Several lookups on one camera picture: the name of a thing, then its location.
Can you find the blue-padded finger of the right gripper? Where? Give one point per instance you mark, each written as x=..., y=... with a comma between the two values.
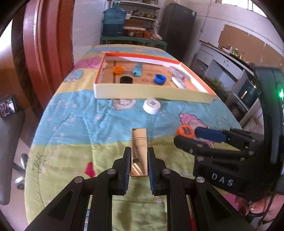
x=201, y=149
x=209, y=134

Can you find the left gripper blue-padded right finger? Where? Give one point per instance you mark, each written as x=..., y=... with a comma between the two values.
x=158, y=182

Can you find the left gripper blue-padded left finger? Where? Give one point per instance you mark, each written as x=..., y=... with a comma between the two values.
x=120, y=180

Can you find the orange cap with black logo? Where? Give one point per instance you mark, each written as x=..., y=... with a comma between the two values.
x=186, y=131

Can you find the gold mirrored lighter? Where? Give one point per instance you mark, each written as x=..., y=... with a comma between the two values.
x=139, y=149

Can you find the white round cap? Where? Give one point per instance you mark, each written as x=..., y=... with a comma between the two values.
x=151, y=106

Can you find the white Hello Kitty lighter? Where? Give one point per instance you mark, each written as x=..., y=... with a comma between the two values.
x=179, y=83

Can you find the glitter clear lighter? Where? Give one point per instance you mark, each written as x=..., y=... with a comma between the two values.
x=178, y=73

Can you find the blue bottle cap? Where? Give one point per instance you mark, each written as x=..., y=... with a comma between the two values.
x=160, y=79

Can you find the black bottle cap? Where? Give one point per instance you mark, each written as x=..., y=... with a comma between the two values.
x=126, y=80

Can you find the teal crane-print lighter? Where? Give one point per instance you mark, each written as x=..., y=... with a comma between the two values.
x=137, y=71

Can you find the orange bottle cap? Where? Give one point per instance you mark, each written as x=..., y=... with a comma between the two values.
x=118, y=70

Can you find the right hand with painted nails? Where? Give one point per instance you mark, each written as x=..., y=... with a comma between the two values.
x=260, y=206

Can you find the potted green plant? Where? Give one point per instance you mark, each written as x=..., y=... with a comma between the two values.
x=217, y=87

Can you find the dark teal air fryer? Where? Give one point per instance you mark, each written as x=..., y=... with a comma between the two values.
x=248, y=93

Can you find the colourful cartoon bed sheet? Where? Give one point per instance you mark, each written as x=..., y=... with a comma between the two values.
x=79, y=135

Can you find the white kitchen counter cabinet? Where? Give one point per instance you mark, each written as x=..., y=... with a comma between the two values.
x=214, y=63

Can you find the orange-rimmed cardboard tray box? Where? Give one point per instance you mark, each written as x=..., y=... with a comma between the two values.
x=107, y=84

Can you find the black refrigerator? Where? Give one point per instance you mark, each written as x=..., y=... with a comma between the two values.
x=176, y=29

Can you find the white plastic bag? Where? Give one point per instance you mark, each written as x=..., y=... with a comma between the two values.
x=155, y=35

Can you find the grey office chair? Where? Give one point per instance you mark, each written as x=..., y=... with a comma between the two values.
x=11, y=128

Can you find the smartphone on chair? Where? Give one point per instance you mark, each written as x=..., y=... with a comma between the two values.
x=8, y=107

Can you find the green low table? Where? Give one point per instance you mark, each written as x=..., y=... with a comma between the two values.
x=104, y=40

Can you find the white metal shelf rack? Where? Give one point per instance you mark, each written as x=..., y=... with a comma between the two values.
x=141, y=17

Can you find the blue water jug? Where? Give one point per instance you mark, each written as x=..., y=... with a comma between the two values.
x=113, y=21

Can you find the red wooden door frame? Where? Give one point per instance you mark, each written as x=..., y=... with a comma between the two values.
x=42, y=50

